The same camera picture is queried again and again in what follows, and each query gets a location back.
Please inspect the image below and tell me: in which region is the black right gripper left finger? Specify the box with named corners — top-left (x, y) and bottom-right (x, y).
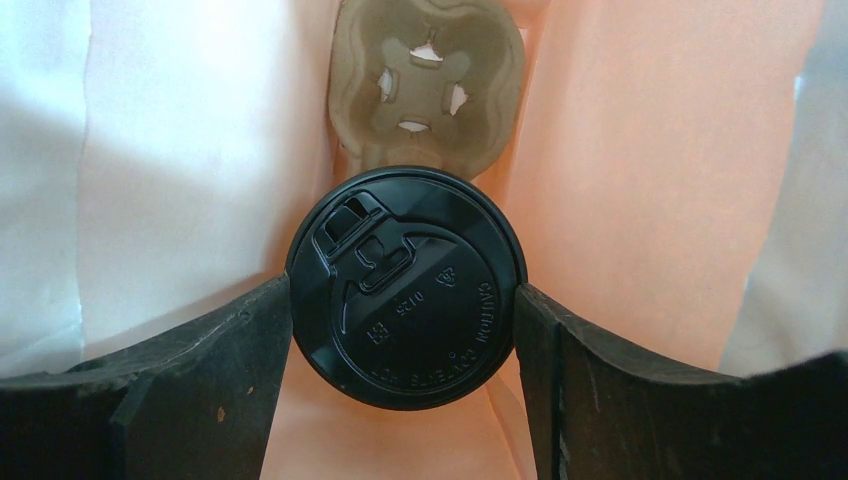
top-left (1, 275), bottom-right (292, 479)

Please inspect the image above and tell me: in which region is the pulp cup carrier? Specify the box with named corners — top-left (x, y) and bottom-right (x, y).
top-left (327, 1), bottom-right (526, 180)

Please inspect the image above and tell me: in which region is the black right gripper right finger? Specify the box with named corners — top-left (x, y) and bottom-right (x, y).
top-left (514, 285), bottom-right (847, 479)

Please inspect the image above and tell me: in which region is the black plastic cup lid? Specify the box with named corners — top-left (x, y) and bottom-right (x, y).
top-left (285, 166), bottom-right (528, 411)

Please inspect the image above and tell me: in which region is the orange paper bag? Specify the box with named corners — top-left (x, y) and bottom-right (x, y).
top-left (0, 0), bottom-right (848, 480)

